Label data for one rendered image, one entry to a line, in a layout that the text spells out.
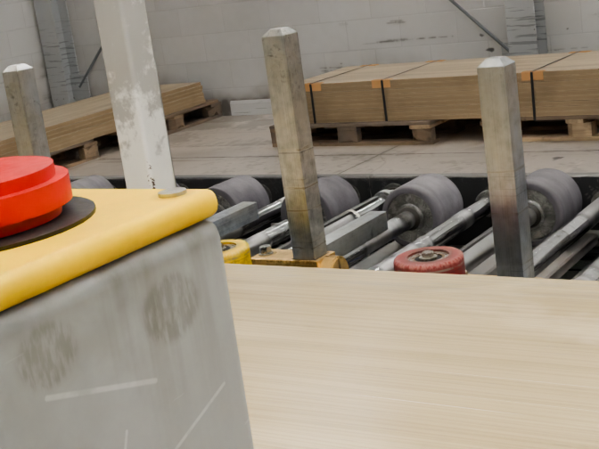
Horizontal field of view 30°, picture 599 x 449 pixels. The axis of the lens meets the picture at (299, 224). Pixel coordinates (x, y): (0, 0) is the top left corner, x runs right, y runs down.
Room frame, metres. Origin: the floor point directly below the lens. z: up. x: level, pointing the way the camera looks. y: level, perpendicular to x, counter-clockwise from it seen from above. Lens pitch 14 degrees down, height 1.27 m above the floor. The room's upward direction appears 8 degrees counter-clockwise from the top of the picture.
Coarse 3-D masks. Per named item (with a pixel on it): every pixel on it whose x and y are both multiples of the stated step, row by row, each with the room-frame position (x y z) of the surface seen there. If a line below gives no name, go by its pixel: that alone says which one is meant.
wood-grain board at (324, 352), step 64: (256, 320) 1.10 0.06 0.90; (320, 320) 1.07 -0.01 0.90; (384, 320) 1.04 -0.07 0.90; (448, 320) 1.01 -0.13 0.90; (512, 320) 0.99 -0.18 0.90; (576, 320) 0.97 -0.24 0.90; (256, 384) 0.92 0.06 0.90; (320, 384) 0.90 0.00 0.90; (384, 384) 0.88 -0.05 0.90; (448, 384) 0.86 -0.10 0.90; (512, 384) 0.84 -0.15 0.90; (576, 384) 0.82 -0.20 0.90; (256, 448) 0.79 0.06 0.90; (320, 448) 0.77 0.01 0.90; (384, 448) 0.76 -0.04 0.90; (448, 448) 0.74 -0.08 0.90; (512, 448) 0.73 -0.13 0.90; (576, 448) 0.72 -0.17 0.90
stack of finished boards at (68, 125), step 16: (96, 96) 9.05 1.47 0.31; (176, 96) 8.77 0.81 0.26; (192, 96) 8.92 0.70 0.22; (48, 112) 8.40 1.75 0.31; (64, 112) 8.26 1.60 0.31; (80, 112) 8.12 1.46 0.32; (96, 112) 7.99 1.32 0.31; (112, 112) 8.11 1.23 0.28; (0, 128) 7.84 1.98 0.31; (48, 128) 7.57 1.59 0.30; (64, 128) 7.67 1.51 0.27; (80, 128) 7.82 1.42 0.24; (96, 128) 7.94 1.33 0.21; (112, 128) 8.08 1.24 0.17; (0, 144) 7.19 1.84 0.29; (48, 144) 7.52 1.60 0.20; (64, 144) 7.65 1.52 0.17
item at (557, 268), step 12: (588, 240) 1.74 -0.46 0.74; (384, 252) 1.84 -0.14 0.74; (564, 252) 1.69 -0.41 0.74; (576, 252) 1.69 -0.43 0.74; (360, 264) 1.79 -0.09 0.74; (372, 264) 1.78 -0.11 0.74; (480, 264) 1.69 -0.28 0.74; (492, 264) 1.68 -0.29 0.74; (552, 264) 1.64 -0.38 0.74; (564, 264) 1.64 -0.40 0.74; (540, 276) 1.59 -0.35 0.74; (552, 276) 1.60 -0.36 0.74
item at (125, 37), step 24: (96, 0) 1.47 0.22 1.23; (120, 0) 1.45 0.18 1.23; (120, 24) 1.45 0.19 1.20; (144, 24) 1.48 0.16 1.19; (120, 48) 1.45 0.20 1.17; (144, 48) 1.47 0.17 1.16; (120, 72) 1.46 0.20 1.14; (144, 72) 1.46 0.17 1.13; (120, 96) 1.46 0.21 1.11; (144, 96) 1.46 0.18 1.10; (120, 120) 1.47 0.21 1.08; (144, 120) 1.45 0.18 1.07; (120, 144) 1.47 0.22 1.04; (144, 144) 1.45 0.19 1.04; (144, 168) 1.45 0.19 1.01; (168, 168) 1.48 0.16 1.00
